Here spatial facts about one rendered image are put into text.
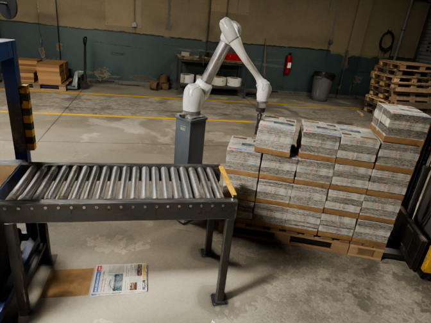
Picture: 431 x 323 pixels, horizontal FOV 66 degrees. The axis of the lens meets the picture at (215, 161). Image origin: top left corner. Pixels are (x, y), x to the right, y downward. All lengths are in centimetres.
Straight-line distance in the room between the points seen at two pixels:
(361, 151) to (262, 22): 707
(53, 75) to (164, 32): 286
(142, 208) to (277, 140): 124
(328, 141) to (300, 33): 733
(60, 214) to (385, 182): 234
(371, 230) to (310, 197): 60
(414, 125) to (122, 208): 213
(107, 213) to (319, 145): 166
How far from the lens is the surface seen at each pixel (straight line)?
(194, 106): 280
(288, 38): 975
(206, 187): 212
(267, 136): 266
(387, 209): 306
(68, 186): 215
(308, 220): 299
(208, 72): 294
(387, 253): 333
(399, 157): 288
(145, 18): 900
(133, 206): 193
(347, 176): 285
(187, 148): 287
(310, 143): 272
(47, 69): 831
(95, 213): 197
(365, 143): 277
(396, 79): 884
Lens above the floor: 178
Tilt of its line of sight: 23 degrees down
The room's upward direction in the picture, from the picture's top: 6 degrees clockwise
